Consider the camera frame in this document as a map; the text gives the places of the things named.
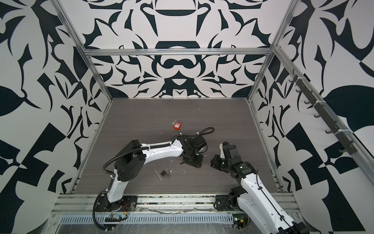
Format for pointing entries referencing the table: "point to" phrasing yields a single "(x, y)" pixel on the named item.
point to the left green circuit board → (113, 218)
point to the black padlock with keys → (166, 173)
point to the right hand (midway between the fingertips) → (211, 160)
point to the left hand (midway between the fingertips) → (201, 163)
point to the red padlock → (177, 125)
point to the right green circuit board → (240, 220)
